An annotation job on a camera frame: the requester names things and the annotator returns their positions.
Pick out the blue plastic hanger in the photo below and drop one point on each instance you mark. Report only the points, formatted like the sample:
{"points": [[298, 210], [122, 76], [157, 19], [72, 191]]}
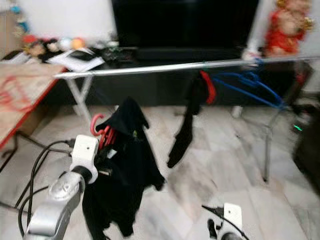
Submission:
{"points": [[250, 90]]}

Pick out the light wooden cabinet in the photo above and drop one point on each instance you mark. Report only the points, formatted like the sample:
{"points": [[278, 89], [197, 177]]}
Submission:
{"points": [[7, 32]]}

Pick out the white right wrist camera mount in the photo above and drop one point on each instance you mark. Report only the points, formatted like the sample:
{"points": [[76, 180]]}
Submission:
{"points": [[233, 216]]}

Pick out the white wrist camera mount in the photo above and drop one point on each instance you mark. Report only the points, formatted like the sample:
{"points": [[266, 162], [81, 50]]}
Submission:
{"points": [[85, 150], [233, 216]]}

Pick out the green mug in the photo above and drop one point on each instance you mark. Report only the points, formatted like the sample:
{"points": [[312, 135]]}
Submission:
{"points": [[111, 52]]}

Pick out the black printed t-shirt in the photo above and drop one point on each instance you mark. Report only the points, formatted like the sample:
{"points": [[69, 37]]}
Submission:
{"points": [[187, 120]]}

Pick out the white round figurine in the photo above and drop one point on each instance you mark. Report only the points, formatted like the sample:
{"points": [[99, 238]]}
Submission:
{"points": [[64, 43]]}

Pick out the black knit garment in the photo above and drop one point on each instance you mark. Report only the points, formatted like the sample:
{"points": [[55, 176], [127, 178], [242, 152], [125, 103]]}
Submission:
{"points": [[125, 170]]}

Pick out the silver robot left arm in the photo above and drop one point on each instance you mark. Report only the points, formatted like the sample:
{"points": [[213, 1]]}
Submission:
{"points": [[55, 210]]}

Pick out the red statue figurine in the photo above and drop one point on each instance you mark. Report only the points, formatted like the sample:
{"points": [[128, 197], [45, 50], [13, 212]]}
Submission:
{"points": [[287, 27]]}

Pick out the silver clothes rack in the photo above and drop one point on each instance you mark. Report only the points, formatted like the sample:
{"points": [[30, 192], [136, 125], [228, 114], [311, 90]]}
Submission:
{"points": [[165, 67]]}

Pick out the black tv cabinet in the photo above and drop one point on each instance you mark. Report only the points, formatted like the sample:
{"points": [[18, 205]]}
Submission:
{"points": [[150, 87]]}

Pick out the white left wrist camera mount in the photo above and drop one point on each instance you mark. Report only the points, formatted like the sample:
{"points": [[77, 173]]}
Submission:
{"points": [[85, 150]]}

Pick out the marble folding table red edge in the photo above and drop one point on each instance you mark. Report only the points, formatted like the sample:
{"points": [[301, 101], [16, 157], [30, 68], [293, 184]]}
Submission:
{"points": [[20, 90]]}

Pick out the yellow round figurine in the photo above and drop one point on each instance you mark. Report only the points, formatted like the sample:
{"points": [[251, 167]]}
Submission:
{"points": [[77, 43]]}

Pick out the gold trophy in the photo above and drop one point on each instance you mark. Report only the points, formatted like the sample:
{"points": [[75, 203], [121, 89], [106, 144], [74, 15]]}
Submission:
{"points": [[19, 20]]}

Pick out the black flat television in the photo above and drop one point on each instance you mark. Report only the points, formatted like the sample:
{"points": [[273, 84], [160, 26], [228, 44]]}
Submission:
{"points": [[185, 22]]}

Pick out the black round figurine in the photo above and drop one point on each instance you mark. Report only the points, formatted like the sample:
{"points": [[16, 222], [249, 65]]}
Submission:
{"points": [[49, 46]]}

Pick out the red plastic hanger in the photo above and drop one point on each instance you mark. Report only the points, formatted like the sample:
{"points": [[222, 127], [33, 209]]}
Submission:
{"points": [[95, 125], [12, 100], [210, 87]]}

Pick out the red lid jar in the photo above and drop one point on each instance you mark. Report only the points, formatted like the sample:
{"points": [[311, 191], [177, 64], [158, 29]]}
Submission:
{"points": [[30, 45]]}

